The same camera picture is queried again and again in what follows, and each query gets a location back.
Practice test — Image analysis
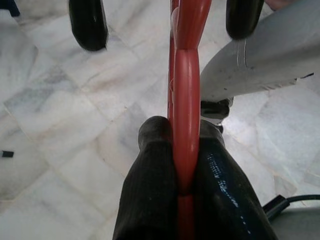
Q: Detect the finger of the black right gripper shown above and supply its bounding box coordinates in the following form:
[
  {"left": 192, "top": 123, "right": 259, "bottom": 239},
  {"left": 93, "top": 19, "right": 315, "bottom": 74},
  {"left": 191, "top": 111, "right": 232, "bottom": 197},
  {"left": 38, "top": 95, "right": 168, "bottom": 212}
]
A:
[
  {"left": 69, "top": 0, "right": 109, "bottom": 52},
  {"left": 226, "top": 0, "right": 263, "bottom": 40}
]

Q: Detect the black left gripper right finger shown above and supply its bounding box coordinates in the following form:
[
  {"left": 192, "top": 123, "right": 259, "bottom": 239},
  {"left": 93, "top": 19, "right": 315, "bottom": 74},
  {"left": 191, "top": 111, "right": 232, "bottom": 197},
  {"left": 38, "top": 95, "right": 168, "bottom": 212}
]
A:
[{"left": 192, "top": 122, "right": 279, "bottom": 240}]

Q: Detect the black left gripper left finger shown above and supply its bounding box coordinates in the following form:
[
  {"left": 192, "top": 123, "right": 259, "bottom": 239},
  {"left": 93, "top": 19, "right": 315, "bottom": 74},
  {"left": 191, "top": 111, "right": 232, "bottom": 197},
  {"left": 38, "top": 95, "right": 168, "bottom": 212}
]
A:
[{"left": 111, "top": 116, "right": 181, "bottom": 240}]

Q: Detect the red plastic hanger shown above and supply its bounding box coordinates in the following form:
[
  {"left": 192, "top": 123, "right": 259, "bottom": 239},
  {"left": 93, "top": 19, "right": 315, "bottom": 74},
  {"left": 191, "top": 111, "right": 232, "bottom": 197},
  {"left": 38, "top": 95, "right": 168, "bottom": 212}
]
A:
[{"left": 166, "top": 0, "right": 211, "bottom": 240}]

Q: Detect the silver robot left leg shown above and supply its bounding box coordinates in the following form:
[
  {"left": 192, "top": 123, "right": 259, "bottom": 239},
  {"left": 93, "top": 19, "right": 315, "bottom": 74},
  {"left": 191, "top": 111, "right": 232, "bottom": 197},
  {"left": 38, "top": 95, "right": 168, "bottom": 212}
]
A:
[{"left": 199, "top": 11, "right": 320, "bottom": 133}]

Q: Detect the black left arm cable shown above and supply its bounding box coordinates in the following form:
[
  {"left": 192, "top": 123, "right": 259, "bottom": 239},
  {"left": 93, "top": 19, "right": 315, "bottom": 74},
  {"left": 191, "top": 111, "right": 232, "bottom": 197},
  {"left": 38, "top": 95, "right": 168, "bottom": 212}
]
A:
[{"left": 261, "top": 194, "right": 320, "bottom": 220}]

